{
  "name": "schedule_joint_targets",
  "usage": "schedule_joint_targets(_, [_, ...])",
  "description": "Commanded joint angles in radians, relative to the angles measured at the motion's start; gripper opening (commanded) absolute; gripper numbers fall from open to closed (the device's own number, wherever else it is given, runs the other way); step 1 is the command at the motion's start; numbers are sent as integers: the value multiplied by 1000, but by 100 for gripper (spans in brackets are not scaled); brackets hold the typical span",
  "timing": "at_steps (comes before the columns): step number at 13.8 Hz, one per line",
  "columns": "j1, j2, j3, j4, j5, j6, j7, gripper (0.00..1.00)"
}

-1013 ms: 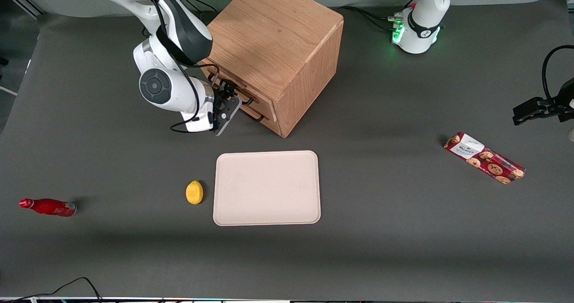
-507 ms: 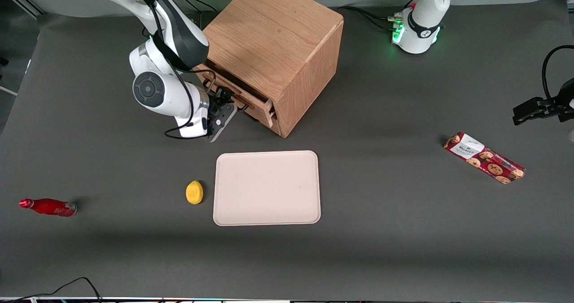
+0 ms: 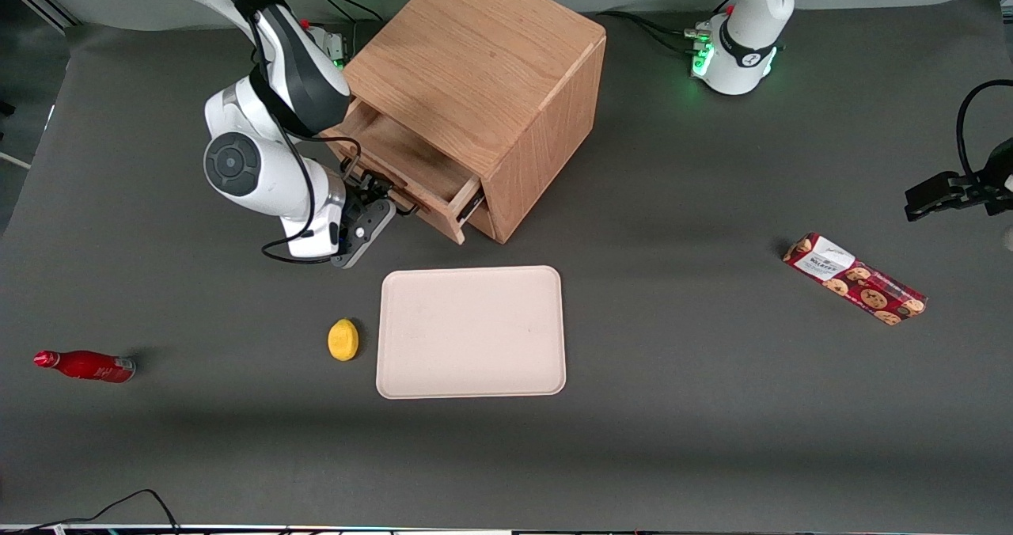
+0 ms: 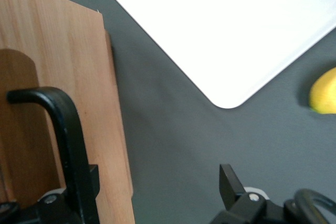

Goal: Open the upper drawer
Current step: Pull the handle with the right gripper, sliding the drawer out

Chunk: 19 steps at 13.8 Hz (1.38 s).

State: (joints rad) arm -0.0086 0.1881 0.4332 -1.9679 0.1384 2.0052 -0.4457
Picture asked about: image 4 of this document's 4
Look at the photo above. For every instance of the yellow lemon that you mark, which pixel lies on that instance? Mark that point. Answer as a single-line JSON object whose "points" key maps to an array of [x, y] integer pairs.
{"points": [[324, 93]]}

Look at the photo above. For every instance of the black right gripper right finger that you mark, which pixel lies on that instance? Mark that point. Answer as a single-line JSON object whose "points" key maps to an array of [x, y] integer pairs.
{"points": [[231, 187]]}

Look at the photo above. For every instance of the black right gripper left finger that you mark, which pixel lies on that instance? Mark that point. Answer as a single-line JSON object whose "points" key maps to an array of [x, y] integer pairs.
{"points": [[93, 182]]}

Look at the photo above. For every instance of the beige rectangular tray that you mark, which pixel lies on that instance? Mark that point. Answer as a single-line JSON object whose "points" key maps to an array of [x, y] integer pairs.
{"points": [[223, 24]]}

